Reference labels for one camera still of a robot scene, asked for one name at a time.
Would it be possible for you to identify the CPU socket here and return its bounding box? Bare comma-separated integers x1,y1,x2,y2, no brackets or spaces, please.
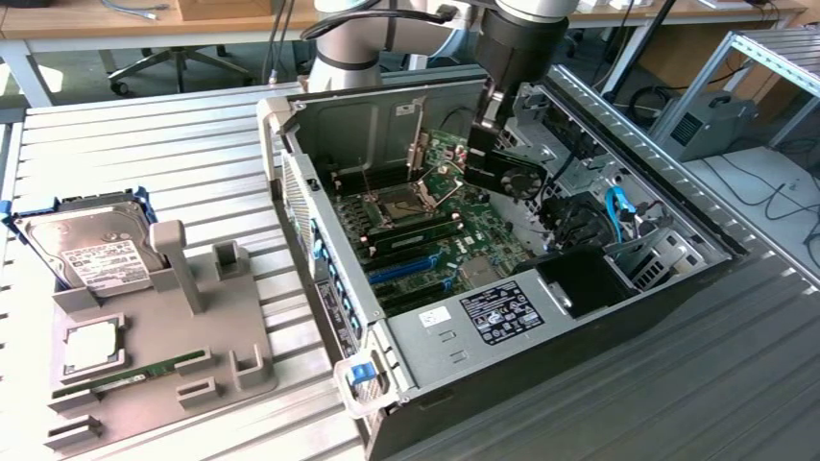
371,187,439,228

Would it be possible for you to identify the green motherboard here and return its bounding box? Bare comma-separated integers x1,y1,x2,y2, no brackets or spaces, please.
329,156,545,318

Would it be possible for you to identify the cardboard box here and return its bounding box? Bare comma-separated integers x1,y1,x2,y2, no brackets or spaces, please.
175,0,283,22

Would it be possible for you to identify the blue wire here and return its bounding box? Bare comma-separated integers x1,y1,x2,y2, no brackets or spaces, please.
604,184,643,247

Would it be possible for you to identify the grey control box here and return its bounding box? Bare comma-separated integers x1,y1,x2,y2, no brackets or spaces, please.
664,89,763,163

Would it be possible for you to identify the green RAM stick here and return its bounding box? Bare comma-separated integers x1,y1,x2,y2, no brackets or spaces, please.
49,352,208,400

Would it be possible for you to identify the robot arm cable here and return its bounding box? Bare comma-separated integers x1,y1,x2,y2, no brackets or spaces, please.
299,3,464,43

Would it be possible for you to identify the grey parts rack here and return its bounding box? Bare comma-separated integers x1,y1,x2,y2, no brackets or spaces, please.
44,218,280,452

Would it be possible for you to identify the grey power supply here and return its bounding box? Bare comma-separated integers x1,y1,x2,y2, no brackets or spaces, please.
383,267,575,402

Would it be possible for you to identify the black slanted pole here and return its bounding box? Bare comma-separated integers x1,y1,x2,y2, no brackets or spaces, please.
601,0,680,105

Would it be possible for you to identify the aluminium frame shelf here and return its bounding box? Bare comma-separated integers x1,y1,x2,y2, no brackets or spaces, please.
644,26,820,150

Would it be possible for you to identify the dark RAM stick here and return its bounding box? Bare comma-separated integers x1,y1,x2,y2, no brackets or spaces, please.
365,221,464,255

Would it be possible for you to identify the metal socket cover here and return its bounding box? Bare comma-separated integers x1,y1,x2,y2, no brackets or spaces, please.
413,162,468,204

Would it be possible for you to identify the silver CPU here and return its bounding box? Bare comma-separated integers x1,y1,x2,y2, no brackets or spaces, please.
61,320,128,379

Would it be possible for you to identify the light blue cable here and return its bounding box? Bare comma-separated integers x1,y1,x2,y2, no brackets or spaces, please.
100,0,173,21

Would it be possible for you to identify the wooden office desk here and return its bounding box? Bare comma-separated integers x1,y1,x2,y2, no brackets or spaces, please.
567,0,809,97
0,0,321,110

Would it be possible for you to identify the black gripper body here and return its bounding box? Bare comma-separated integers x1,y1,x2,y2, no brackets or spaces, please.
476,9,571,93

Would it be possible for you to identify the open PC case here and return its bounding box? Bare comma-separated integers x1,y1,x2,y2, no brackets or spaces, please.
255,57,752,461

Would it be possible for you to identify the silver chipset heatsink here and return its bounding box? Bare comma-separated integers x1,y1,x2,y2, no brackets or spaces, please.
459,255,507,288

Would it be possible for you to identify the graphics card with metal bracket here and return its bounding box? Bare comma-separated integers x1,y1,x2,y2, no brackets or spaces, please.
405,94,551,202

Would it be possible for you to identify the thin locking lever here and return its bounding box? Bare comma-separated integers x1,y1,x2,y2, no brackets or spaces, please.
359,156,379,201

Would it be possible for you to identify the grey office chair base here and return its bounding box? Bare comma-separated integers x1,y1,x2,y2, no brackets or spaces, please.
105,44,256,96

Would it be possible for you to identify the perforated metal drive cage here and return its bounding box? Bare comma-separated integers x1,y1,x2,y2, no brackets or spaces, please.
496,114,620,203

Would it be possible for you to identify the hard disk in blue carrier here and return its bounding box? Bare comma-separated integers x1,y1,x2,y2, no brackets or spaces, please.
0,185,172,298

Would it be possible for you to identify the blue expansion slot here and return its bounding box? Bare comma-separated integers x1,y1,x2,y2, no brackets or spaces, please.
367,255,443,286

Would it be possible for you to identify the metal disk bay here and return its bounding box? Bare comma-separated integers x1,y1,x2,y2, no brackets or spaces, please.
604,227,736,295

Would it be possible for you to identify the black wire bundle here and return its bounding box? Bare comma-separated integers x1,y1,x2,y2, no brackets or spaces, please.
536,194,609,255

